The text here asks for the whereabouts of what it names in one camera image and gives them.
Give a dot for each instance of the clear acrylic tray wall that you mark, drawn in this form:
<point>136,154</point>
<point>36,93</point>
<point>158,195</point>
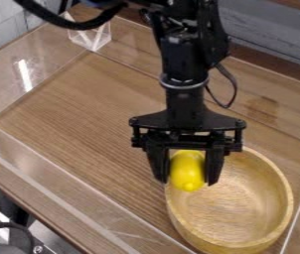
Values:
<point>68,167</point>

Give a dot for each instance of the brown wooden bowl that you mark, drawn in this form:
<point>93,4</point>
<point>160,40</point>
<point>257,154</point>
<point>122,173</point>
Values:
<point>237,216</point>

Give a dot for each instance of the clear acrylic corner bracket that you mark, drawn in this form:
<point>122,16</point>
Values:
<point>91,39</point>

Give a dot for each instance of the black metal bracket with screw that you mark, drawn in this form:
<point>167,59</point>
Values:
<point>36,246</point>

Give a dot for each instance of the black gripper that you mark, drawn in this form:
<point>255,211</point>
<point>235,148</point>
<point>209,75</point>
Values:
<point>186,126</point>

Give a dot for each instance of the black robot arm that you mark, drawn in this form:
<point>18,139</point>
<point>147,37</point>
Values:
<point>193,45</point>

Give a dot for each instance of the yellow lemon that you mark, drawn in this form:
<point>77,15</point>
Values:
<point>186,170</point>

